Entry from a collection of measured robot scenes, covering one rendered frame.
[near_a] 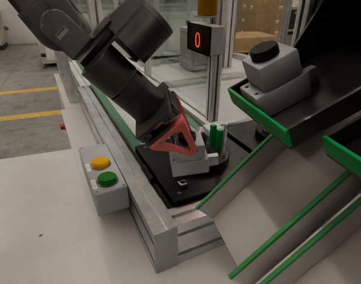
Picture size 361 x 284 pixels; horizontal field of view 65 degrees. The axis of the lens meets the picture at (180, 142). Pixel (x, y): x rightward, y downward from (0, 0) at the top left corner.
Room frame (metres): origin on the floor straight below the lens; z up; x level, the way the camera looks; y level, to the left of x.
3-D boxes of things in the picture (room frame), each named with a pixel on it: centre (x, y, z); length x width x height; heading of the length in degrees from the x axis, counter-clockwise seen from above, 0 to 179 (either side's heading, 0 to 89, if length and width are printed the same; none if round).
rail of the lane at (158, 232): (0.75, 0.21, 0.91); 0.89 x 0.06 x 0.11; 26
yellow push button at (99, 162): (0.56, 0.19, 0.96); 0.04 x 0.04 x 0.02
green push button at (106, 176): (0.49, 0.16, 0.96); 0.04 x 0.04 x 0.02
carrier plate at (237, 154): (0.57, -0.04, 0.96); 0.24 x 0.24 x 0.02; 26
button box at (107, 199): (0.56, 0.19, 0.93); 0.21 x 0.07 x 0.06; 26
